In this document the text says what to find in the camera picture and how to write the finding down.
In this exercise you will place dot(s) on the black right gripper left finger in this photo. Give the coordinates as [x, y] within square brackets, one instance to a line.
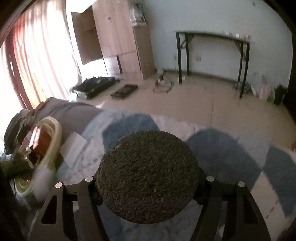
[56, 218]

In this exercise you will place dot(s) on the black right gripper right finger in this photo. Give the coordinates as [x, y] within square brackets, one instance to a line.
[243, 219]

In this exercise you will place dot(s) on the dark grey round felt mat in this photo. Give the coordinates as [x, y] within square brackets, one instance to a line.
[148, 177]

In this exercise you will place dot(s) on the blue white checkered blanket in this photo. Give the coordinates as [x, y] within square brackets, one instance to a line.
[268, 171]

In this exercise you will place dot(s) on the cream oval plastic tray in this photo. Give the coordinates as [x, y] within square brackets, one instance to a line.
[48, 163]

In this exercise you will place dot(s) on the grey sofa cushion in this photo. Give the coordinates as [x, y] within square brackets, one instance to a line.
[72, 116]

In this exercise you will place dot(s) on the dark green trash bin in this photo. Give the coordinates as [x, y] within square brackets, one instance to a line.
[280, 93]

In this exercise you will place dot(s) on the pink white plastic bag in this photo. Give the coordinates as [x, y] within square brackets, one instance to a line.
[263, 86]

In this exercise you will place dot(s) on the black open case on floor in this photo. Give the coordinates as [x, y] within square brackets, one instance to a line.
[92, 87]

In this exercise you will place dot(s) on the small black tray on floor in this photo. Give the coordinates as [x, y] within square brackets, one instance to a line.
[124, 91]

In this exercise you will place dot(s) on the red sheer curtain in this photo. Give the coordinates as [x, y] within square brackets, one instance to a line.
[39, 54]

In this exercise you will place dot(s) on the black folding table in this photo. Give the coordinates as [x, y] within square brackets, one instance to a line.
[223, 55]

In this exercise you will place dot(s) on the wooden wardrobe cabinet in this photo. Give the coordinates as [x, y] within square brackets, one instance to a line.
[107, 40]

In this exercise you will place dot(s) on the items stacked on cabinet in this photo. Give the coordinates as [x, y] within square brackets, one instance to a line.
[136, 15]

